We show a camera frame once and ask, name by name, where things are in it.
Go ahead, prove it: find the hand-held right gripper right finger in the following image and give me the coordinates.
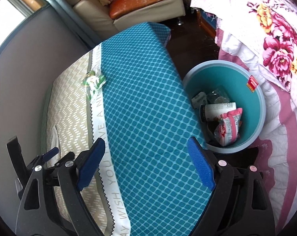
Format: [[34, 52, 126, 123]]
[[187, 136, 277, 236]]

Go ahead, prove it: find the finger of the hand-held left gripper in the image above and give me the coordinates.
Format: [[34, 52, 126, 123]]
[[48, 152, 75, 170], [28, 147, 59, 170]]

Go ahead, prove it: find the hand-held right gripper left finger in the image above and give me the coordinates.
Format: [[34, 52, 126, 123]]
[[16, 138, 107, 236]]

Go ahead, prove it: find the pink snack wrapper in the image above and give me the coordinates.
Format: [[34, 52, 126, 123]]
[[213, 108, 243, 146]]

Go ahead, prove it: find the red and white drink can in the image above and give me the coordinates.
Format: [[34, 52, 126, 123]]
[[200, 102, 237, 123]]

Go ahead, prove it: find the white cardboard box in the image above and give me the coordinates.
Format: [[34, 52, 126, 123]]
[[191, 91, 208, 108]]

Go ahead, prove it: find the blue label water bottle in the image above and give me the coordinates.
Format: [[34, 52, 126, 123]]
[[207, 86, 231, 104]]

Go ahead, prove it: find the light blue waste bin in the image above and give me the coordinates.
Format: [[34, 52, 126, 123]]
[[181, 59, 266, 154]]

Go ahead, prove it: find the pink embroidered bed sheet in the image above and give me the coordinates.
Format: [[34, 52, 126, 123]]
[[247, 139, 274, 170]]

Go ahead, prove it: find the green and white wrapper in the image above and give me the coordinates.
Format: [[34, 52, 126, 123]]
[[82, 70, 107, 101]]

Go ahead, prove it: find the teal lattice pattern mat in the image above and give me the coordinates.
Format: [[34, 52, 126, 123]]
[[100, 22, 213, 236]]

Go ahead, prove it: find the window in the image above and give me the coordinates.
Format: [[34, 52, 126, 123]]
[[0, 0, 48, 45]]

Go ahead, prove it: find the grey-blue curtain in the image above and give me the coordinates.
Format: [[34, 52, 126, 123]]
[[35, 0, 102, 47]]

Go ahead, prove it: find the floral quilt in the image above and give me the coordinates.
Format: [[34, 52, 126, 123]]
[[190, 0, 297, 227]]

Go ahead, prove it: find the beige leather sofa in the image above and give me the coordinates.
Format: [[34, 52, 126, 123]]
[[62, 0, 188, 33]]

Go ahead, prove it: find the orange seat cushion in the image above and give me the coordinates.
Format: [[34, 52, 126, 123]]
[[109, 0, 182, 19]]

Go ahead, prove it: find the wooden bed frame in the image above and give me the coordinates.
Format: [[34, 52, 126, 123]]
[[198, 7, 218, 38]]

